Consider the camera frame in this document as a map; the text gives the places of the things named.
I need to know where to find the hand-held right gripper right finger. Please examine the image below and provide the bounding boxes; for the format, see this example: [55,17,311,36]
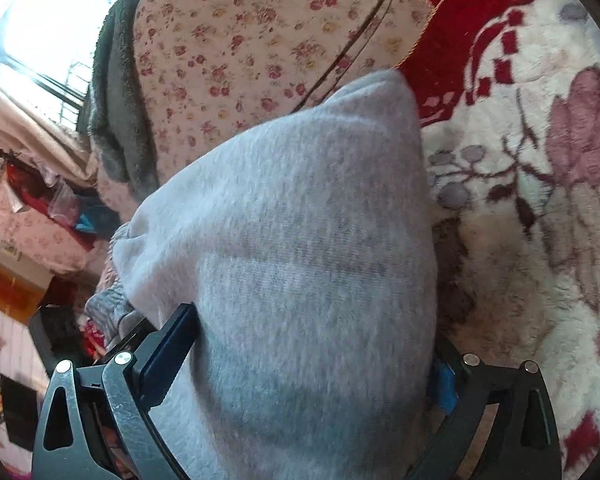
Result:
[427,336,563,480]

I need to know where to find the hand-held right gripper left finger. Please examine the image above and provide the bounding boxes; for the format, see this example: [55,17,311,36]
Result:
[32,302,199,480]

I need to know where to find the light grey fleece pants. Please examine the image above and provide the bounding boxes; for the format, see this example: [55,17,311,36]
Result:
[84,69,439,480]

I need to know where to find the blue cloth item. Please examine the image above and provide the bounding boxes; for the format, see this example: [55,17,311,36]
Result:
[76,209,108,235]

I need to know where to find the orange box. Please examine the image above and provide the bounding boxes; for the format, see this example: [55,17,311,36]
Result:
[0,254,52,326]

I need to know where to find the red cloth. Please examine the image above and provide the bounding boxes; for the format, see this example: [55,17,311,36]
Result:
[4,164,57,218]

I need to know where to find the red and white floral blanket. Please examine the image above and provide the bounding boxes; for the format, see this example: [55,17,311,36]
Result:
[394,0,600,480]

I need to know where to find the beige curtain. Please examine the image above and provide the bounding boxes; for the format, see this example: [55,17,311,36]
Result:
[0,66,101,188]

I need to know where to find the pink floral quilt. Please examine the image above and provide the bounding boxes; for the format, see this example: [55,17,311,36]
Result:
[95,0,433,213]

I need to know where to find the window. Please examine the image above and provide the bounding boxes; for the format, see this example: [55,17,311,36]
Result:
[0,0,153,128]

